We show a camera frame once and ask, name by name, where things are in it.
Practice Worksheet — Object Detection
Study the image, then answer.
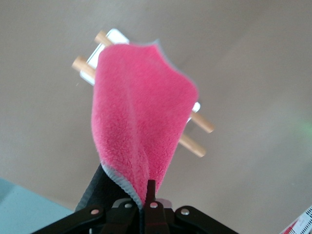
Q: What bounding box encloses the pink towel grey back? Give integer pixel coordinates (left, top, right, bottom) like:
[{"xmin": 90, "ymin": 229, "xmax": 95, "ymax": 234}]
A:
[{"xmin": 75, "ymin": 39, "xmax": 201, "ymax": 213}]

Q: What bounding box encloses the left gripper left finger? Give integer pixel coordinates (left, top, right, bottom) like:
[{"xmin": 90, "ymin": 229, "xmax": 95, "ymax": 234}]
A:
[{"xmin": 31, "ymin": 203, "xmax": 142, "ymax": 234}]

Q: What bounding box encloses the white measuring tape strip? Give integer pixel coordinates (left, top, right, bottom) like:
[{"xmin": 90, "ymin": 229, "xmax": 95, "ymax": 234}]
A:
[{"xmin": 280, "ymin": 204, "xmax": 312, "ymax": 234}]

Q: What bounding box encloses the brown table cover sheet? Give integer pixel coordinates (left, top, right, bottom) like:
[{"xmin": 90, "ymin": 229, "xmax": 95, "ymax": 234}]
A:
[{"xmin": 0, "ymin": 0, "xmax": 312, "ymax": 234}]

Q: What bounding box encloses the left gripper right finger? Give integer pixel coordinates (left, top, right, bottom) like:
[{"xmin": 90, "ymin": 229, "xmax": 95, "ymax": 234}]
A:
[{"xmin": 143, "ymin": 179, "xmax": 241, "ymax": 234}]

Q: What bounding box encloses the wooden rack rod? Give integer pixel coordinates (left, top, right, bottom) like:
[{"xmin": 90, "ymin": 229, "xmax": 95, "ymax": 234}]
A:
[{"xmin": 71, "ymin": 55, "xmax": 207, "ymax": 158}]

